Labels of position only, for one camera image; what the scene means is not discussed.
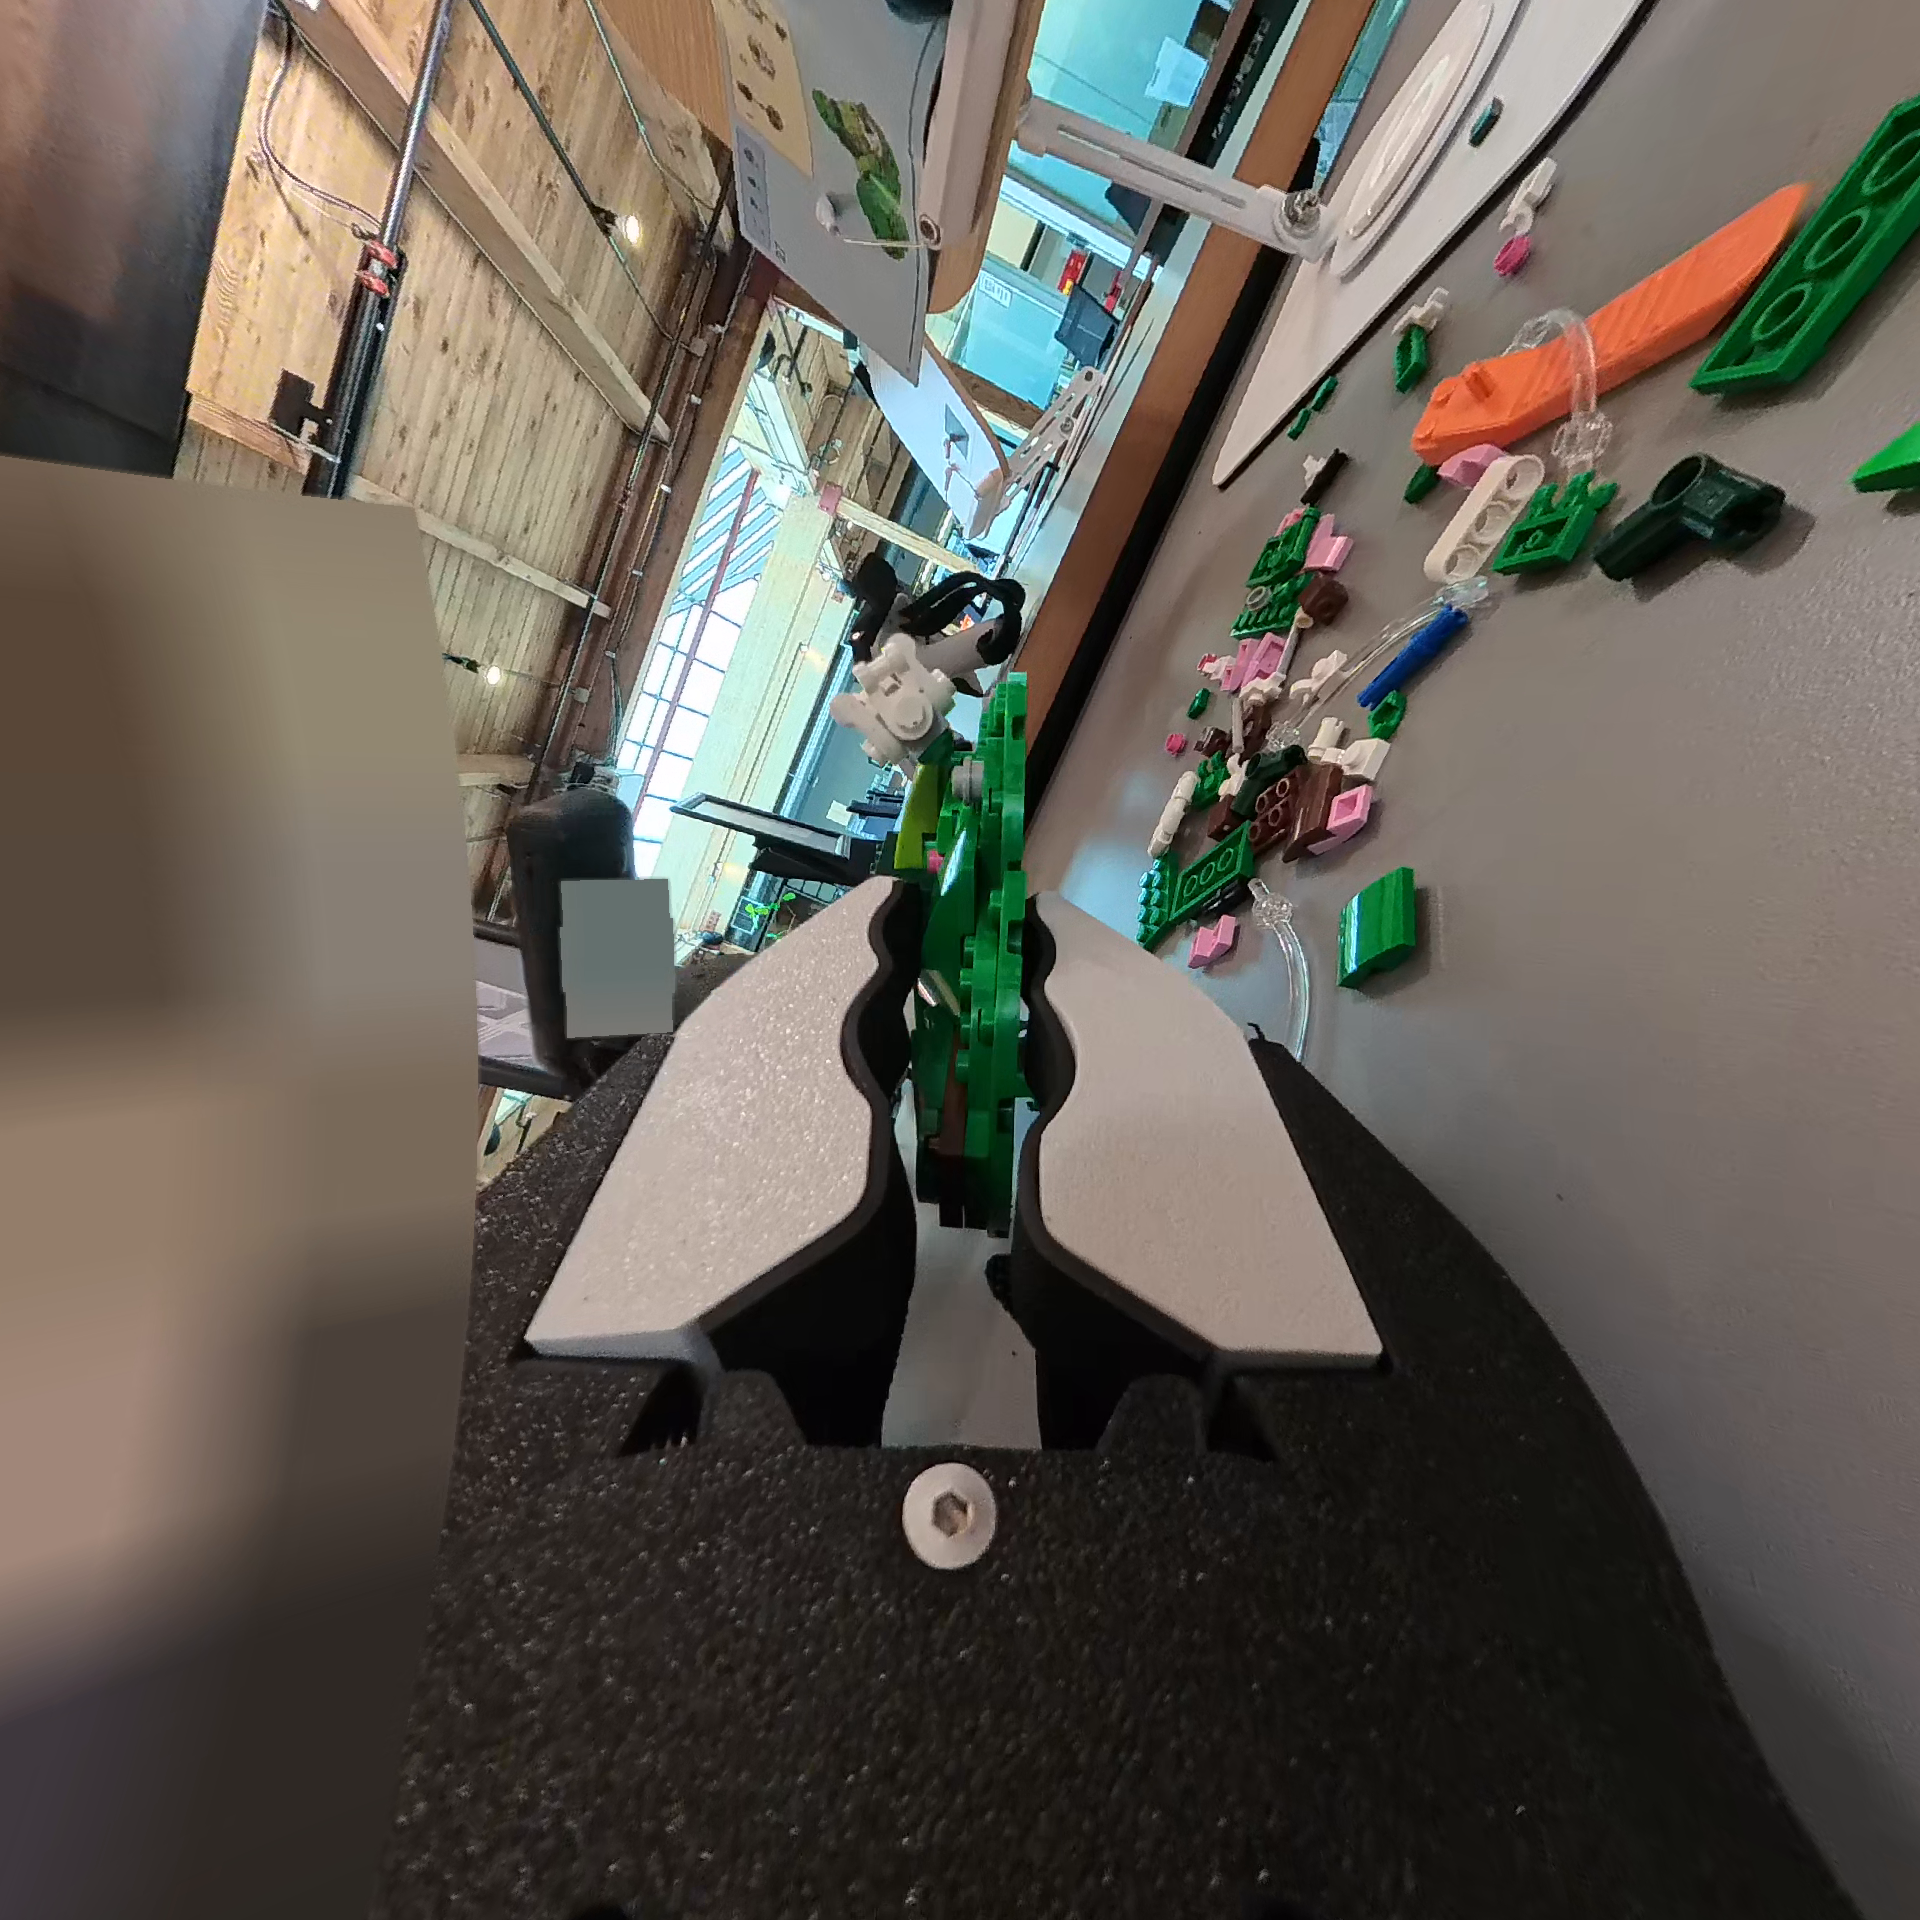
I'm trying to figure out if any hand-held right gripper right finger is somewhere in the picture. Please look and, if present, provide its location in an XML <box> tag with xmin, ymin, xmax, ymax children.
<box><xmin>1007</xmin><ymin>889</ymin><xmax>1386</xmax><ymax>1370</ymax></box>

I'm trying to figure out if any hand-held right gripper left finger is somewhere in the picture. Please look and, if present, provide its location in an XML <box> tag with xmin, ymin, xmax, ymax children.
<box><xmin>523</xmin><ymin>876</ymin><xmax>926</xmax><ymax>1370</ymax></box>

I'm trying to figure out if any pile of green pink lego pieces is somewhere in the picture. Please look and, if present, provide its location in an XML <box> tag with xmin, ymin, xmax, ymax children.
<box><xmin>1136</xmin><ymin>156</ymin><xmax>1562</xmax><ymax>974</ymax></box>

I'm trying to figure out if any green lego model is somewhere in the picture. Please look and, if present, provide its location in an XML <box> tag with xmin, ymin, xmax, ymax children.
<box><xmin>831</xmin><ymin>631</ymin><xmax>1053</xmax><ymax>1237</ymax></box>

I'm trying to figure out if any long clear lego tube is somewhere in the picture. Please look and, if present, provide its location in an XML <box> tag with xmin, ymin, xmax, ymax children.
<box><xmin>1247</xmin><ymin>880</ymin><xmax>1314</xmax><ymax>1051</ymax></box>

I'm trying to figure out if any green curved lego slope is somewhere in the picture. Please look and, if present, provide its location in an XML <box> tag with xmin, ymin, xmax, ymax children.
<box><xmin>1335</xmin><ymin>869</ymin><xmax>1422</xmax><ymax>994</ymax></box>

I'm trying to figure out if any blue lego bar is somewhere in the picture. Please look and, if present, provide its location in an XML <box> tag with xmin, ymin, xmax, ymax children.
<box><xmin>1358</xmin><ymin>606</ymin><xmax>1462</xmax><ymax>709</ymax></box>

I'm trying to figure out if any white lego beam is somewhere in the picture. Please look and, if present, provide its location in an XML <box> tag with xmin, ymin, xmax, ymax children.
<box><xmin>1422</xmin><ymin>446</ymin><xmax>1547</xmax><ymax>582</ymax></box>

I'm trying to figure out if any green lego leaf piece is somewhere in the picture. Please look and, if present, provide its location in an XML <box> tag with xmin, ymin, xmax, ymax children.
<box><xmin>1492</xmin><ymin>475</ymin><xmax>1621</xmax><ymax>575</ymax></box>

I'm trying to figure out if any dark green lego connector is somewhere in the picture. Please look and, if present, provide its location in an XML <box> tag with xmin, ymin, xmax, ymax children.
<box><xmin>1593</xmin><ymin>456</ymin><xmax>1788</xmax><ymax>582</ymax></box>

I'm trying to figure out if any short clear lego tube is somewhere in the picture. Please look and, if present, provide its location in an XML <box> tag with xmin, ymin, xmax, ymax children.
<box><xmin>1498</xmin><ymin>306</ymin><xmax>1615</xmax><ymax>468</ymax></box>

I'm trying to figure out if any lego instruction booklet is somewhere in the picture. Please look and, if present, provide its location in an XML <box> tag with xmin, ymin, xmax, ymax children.
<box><xmin>711</xmin><ymin>0</ymin><xmax>935</xmax><ymax>386</ymax></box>

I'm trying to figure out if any green lego plate with holes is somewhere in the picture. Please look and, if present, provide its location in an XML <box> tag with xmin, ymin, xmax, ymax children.
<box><xmin>1693</xmin><ymin>102</ymin><xmax>1920</xmax><ymax>394</ymax></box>

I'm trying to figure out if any black office chair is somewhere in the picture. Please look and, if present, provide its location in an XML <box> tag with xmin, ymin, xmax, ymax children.
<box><xmin>508</xmin><ymin>786</ymin><xmax>641</xmax><ymax>1082</ymax></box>

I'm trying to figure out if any black looped object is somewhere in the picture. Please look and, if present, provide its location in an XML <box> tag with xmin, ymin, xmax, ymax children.
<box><xmin>846</xmin><ymin>554</ymin><xmax>1031</xmax><ymax>675</ymax></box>

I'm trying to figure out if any white desk stand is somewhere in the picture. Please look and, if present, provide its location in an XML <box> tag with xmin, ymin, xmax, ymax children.
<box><xmin>915</xmin><ymin>0</ymin><xmax>1653</xmax><ymax>534</ymax></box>

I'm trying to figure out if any metal conduit pipe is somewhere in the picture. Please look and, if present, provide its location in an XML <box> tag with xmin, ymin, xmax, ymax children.
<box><xmin>308</xmin><ymin>0</ymin><xmax>456</xmax><ymax>489</ymax></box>

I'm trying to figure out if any orange brick separator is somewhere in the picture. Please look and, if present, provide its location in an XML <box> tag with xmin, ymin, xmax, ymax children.
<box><xmin>1413</xmin><ymin>184</ymin><xmax>1814</xmax><ymax>468</ymax></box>

